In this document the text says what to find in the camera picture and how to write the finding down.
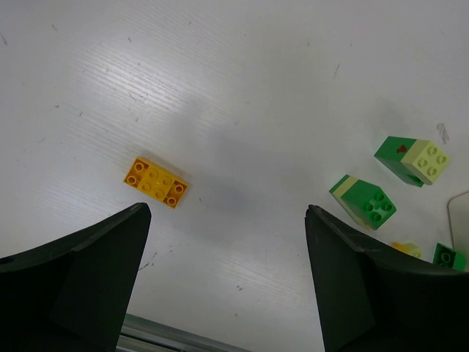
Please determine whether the dark green sloped brick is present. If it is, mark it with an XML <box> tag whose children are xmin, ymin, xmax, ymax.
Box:
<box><xmin>358</xmin><ymin>179</ymin><xmax>396</xmax><ymax>230</ymax></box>

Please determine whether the yellow lego brick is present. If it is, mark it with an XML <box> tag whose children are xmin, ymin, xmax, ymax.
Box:
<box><xmin>123</xmin><ymin>157</ymin><xmax>188</xmax><ymax>208</ymax></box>
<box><xmin>391</xmin><ymin>242</ymin><xmax>410</xmax><ymax>254</ymax></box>

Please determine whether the aluminium rail front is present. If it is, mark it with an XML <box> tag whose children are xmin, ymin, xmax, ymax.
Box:
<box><xmin>116</xmin><ymin>314</ymin><xmax>245</xmax><ymax>352</ymax></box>

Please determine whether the light green base brick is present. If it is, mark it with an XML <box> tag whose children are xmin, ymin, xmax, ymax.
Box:
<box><xmin>329</xmin><ymin>175</ymin><xmax>372</xmax><ymax>230</ymax></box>

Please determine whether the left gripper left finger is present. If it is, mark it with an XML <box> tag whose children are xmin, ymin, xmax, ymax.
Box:
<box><xmin>1</xmin><ymin>202</ymin><xmax>151</xmax><ymax>351</ymax></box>

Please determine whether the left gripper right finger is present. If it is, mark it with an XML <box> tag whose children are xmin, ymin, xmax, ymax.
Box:
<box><xmin>305</xmin><ymin>205</ymin><xmax>468</xmax><ymax>351</ymax></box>

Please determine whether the dark green base brick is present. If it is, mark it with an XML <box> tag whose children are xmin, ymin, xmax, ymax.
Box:
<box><xmin>374</xmin><ymin>136</ymin><xmax>424</xmax><ymax>188</ymax></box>

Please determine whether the white divided sorting tray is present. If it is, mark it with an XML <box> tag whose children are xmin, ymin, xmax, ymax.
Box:
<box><xmin>447</xmin><ymin>191</ymin><xmax>469</xmax><ymax>257</ymax></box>

